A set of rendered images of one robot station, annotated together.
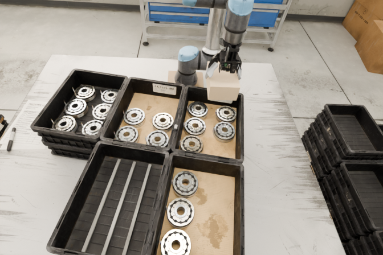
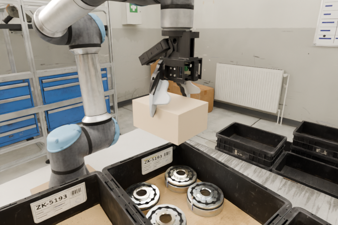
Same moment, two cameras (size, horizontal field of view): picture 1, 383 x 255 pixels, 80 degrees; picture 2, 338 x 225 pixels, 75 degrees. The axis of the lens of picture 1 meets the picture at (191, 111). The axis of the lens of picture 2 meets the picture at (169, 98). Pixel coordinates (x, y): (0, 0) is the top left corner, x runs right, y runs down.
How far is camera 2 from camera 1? 61 cm
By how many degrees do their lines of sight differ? 46
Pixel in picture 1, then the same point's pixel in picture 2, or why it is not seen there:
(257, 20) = not seen: hidden behind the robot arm
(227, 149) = (235, 218)
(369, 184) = (296, 175)
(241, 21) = not seen: outside the picture
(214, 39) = (98, 99)
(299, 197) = (325, 214)
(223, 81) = (181, 105)
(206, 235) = not seen: outside the picture
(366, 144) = (264, 146)
